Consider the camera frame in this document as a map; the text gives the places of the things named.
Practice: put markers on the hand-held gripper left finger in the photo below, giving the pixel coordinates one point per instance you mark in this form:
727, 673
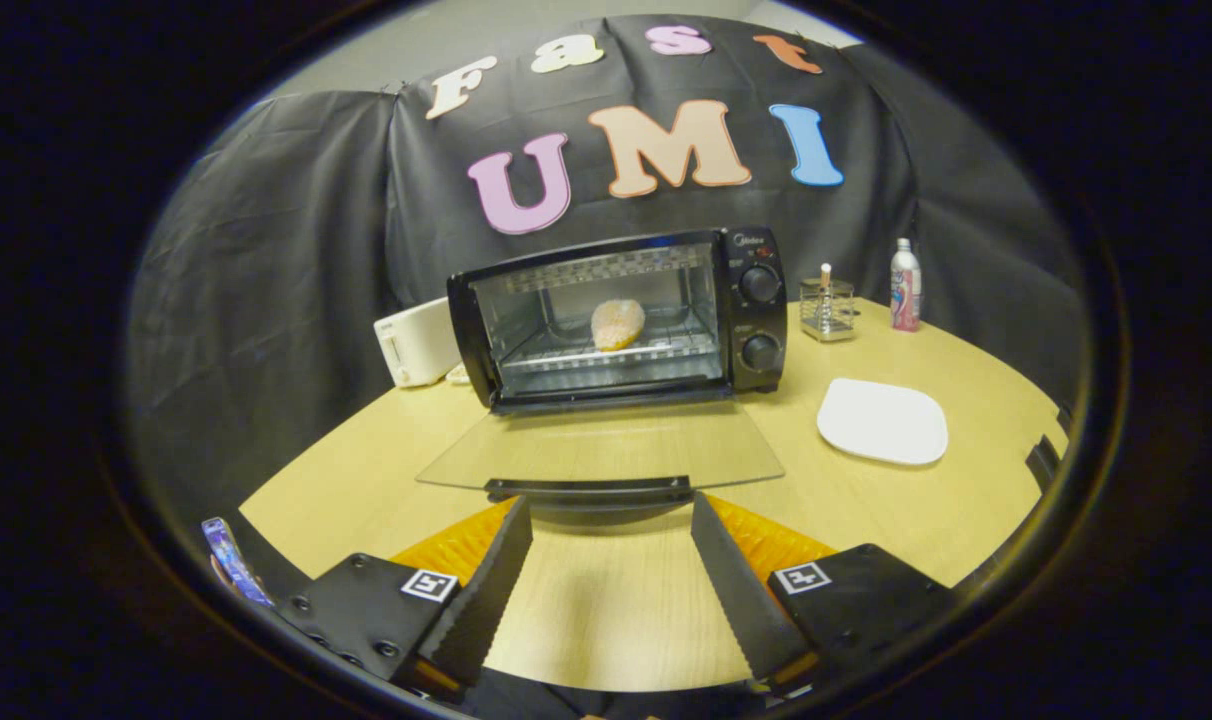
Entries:
481, 600

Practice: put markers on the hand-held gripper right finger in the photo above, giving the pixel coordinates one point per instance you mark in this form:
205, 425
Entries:
741, 600

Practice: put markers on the black toaster oven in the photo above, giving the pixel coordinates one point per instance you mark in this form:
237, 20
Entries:
756, 320

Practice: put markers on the pale round bread bun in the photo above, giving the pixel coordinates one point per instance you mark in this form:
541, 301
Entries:
617, 323

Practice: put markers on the white pop-up toaster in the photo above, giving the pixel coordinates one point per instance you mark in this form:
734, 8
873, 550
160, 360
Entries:
416, 345

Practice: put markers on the white plate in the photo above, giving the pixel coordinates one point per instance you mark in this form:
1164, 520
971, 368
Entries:
881, 420

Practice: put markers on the colourful printed packet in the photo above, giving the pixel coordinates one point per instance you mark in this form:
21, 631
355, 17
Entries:
234, 560

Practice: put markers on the glass jar with stick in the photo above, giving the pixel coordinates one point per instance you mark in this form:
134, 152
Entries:
827, 310

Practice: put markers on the black chair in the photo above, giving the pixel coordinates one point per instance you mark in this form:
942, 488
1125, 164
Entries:
1044, 462

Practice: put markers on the white spray bottle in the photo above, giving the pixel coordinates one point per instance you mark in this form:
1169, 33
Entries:
905, 290

